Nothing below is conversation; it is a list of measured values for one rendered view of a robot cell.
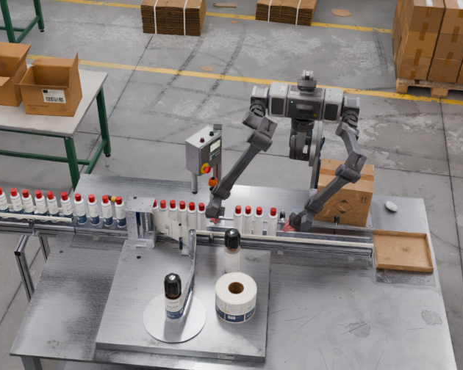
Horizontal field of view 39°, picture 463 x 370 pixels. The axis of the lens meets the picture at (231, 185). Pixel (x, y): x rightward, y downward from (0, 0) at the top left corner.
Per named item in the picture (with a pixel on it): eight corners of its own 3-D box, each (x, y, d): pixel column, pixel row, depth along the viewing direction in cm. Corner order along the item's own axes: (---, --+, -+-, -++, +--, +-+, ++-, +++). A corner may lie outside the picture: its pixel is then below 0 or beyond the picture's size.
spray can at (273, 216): (266, 238, 360) (268, 212, 346) (267, 232, 364) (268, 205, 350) (275, 239, 360) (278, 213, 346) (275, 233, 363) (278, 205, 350)
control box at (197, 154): (186, 169, 340) (184, 140, 328) (207, 153, 350) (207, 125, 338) (200, 177, 336) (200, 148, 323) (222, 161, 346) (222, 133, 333)
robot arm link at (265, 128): (283, 124, 310) (265, 114, 308) (269, 149, 311) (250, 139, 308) (262, 119, 353) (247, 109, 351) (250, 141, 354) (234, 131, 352)
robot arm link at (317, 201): (362, 169, 312) (342, 161, 311) (360, 179, 309) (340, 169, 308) (321, 206, 348) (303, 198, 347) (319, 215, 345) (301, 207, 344)
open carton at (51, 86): (18, 122, 452) (6, 76, 428) (39, 83, 490) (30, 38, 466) (73, 126, 451) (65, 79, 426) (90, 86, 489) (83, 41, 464)
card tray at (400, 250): (375, 268, 352) (377, 263, 349) (372, 233, 371) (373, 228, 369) (432, 272, 350) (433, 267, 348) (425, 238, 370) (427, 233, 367)
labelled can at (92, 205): (90, 225, 365) (85, 198, 351) (92, 219, 369) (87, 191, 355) (98, 226, 365) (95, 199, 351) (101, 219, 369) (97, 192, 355)
